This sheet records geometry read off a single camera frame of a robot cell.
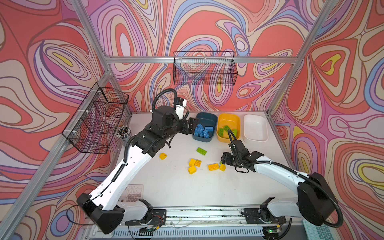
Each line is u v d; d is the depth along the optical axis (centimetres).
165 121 46
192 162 91
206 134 104
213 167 91
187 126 58
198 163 91
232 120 112
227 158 77
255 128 108
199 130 104
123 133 85
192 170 88
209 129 105
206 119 115
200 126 108
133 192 80
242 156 65
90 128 73
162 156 95
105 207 37
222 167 89
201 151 98
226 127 108
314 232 68
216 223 73
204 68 96
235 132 104
